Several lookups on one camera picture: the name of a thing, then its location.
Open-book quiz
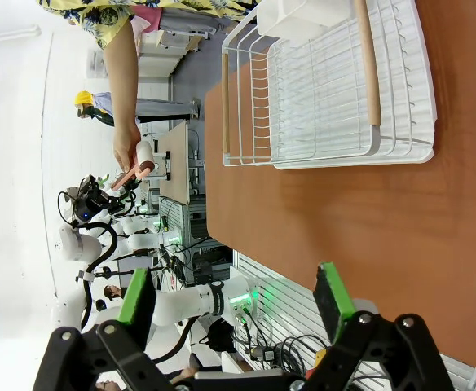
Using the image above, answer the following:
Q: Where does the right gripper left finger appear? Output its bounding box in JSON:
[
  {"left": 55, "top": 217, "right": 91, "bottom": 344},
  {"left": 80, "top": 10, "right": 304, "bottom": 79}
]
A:
[{"left": 32, "top": 267, "right": 176, "bottom": 391}]

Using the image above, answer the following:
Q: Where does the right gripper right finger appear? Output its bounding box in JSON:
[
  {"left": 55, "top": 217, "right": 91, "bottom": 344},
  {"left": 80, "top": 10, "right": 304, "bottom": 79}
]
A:
[{"left": 302, "top": 261, "right": 456, "bottom": 391}]

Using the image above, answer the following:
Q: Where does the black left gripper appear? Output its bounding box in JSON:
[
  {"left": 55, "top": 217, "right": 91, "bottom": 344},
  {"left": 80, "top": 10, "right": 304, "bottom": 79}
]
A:
[{"left": 73, "top": 173, "right": 146, "bottom": 224}]

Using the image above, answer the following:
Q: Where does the person's right forearm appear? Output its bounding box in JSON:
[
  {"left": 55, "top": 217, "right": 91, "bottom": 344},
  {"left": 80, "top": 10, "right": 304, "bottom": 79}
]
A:
[{"left": 102, "top": 18, "right": 142, "bottom": 130}]

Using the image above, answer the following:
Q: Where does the person's right hand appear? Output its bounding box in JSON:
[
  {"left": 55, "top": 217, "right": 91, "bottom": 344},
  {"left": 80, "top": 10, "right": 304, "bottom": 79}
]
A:
[{"left": 112, "top": 121, "right": 143, "bottom": 174}]

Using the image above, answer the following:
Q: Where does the wooden top background table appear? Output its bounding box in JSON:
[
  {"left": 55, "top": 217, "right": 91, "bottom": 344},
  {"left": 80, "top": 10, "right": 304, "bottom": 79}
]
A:
[{"left": 158, "top": 121, "right": 192, "bottom": 206}]

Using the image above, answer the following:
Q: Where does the bystander with yellow hat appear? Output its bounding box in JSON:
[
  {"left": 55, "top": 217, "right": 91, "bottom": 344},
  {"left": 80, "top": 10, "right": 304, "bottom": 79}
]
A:
[{"left": 74, "top": 90, "right": 201, "bottom": 128}]

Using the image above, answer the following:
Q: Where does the white shelf cabinet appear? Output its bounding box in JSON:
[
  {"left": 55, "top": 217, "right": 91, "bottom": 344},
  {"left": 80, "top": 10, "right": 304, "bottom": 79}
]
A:
[{"left": 138, "top": 30, "right": 205, "bottom": 79}]

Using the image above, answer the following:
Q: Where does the person in yellow pineapple shirt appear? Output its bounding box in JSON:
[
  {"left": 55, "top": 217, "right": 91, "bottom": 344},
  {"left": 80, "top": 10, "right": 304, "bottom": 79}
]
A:
[{"left": 37, "top": 0, "right": 260, "bottom": 51}]

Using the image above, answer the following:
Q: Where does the white plastic cutlery holder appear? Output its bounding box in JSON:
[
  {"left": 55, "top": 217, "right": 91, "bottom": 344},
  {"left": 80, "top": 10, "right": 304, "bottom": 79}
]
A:
[{"left": 256, "top": 0, "right": 355, "bottom": 42}]

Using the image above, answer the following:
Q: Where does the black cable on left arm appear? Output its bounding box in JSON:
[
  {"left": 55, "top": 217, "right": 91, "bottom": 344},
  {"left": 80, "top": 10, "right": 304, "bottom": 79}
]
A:
[{"left": 56, "top": 189, "right": 120, "bottom": 332}]

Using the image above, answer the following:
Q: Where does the black cable bundle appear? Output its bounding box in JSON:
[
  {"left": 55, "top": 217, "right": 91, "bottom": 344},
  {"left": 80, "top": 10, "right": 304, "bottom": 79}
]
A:
[{"left": 229, "top": 305, "right": 329, "bottom": 378}]

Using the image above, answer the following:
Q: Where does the white wire dish rack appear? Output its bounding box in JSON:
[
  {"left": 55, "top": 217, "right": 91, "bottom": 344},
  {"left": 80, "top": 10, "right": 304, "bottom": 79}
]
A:
[
  {"left": 220, "top": 0, "right": 384, "bottom": 168},
  {"left": 270, "top": 0, "right": 438, "bottom": 170}
]

